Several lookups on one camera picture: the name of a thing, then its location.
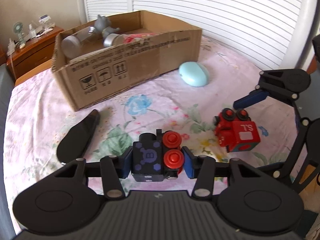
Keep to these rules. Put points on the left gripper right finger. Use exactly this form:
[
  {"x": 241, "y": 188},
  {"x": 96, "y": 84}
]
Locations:
[{"x": 202, "y": 169}]

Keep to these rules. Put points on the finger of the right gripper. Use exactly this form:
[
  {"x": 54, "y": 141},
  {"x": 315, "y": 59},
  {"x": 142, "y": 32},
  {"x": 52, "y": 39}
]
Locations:
[{"x": 252, "y": 98}]

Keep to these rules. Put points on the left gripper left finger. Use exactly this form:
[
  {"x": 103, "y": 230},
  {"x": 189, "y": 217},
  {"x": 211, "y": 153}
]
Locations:
[{"x": 112, "y": 169}]

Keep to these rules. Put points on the red toy train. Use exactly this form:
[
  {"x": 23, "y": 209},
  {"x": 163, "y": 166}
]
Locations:
[{"x": 235, "y": 130}]

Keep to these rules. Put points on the black toy train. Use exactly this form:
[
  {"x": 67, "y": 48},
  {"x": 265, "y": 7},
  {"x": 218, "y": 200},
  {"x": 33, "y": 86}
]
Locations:
[{"x": 157, "y": 157}]

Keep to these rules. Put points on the black glasses case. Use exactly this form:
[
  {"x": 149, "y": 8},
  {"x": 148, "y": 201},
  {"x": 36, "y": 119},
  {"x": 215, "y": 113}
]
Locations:
[{"x": 77, "y": 140}]

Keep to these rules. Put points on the floral pink tablecloth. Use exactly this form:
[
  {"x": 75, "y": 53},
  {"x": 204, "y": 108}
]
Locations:
[{"x": 39, "y": 117}]

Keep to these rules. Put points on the light blue egg-shaped object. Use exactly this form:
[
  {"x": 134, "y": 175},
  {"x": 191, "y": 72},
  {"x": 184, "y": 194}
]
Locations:
[{"x": 194, "y": 74}]

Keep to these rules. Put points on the white louvered closet doors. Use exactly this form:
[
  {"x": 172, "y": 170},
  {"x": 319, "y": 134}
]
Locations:
[{"x": 272, "y": 34}]

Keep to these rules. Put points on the cardboard box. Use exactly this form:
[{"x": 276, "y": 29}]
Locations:
[{"x": 100, "y": 73}]

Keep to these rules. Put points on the jar with red label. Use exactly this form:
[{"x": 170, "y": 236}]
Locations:
[{"x": 115, "y": 39}]

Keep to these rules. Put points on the empty clear plastic jar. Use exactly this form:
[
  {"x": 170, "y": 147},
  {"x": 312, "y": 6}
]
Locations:
[{"x": 72, "y": 45}]

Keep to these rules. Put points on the red card pack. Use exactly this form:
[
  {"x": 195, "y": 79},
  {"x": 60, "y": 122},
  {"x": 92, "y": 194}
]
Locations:
[{"x": 128, "y": 38}]

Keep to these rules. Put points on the wooden nightstand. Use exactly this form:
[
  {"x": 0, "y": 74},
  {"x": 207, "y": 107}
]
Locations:
[{"x": 35, "y": 52}]

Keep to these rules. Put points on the grey plush toy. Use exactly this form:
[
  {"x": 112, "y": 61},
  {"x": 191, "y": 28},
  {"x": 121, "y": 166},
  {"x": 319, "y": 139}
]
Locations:
[{"x": 103, "y": 26}]

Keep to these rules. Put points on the clear spray bottle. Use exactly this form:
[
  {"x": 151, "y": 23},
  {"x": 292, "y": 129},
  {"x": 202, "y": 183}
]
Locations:
[{"x": 32, "y": 31}]

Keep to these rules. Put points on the white phone stand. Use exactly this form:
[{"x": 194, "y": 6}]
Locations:
[{"x": 46, "y": 22}]

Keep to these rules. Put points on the small green desk fan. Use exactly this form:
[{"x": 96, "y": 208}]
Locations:
[{"x": 18, "y": 30}]

